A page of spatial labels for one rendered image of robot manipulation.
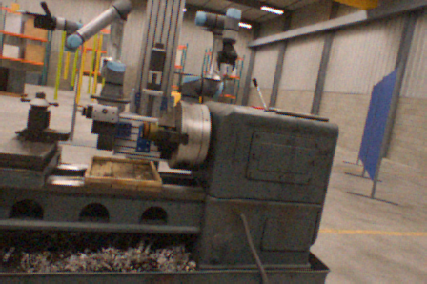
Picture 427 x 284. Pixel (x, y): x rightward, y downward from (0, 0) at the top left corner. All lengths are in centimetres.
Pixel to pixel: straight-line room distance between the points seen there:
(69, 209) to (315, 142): 108
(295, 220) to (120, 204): 79
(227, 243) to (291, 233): 31
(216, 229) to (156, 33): 141
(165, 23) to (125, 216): 139
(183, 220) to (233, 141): 41
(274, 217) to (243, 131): 44
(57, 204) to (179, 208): 48
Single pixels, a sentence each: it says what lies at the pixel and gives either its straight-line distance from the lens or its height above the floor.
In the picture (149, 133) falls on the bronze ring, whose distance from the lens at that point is 143.
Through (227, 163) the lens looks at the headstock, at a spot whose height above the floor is 102.
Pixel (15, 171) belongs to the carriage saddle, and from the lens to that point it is 130.
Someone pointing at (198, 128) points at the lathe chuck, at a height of 114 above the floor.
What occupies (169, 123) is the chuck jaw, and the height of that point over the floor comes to 113.
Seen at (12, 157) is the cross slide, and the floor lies 96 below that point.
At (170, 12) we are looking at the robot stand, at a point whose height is 179.
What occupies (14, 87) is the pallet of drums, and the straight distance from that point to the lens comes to 1385.
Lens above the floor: 129
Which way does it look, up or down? 5 degrees down
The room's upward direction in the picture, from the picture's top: 10 degrees clockwise
